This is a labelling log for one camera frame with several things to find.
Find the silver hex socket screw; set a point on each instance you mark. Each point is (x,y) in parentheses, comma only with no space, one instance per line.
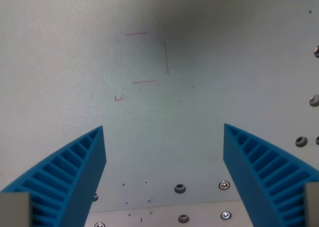
(224,185)
(99,224)
(225,215)

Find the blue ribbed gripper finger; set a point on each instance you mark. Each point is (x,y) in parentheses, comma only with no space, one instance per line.
(82,167)
(244,172)

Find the light grey metal base plate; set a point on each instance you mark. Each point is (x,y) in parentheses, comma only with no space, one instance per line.
(159,215)

